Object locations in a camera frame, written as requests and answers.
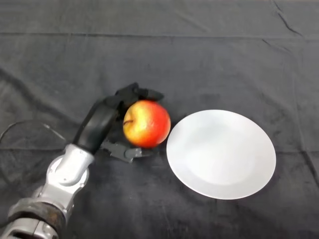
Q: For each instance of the red yellow apple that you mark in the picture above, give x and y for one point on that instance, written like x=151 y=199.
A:
x=147 y=124

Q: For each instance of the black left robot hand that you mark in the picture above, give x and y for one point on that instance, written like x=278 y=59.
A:
x=96 y=127

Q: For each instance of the white round plate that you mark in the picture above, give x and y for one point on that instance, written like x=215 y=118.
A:
x=221 y=156

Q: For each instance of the black cloth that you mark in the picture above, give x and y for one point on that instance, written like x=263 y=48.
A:
x=199 y=62

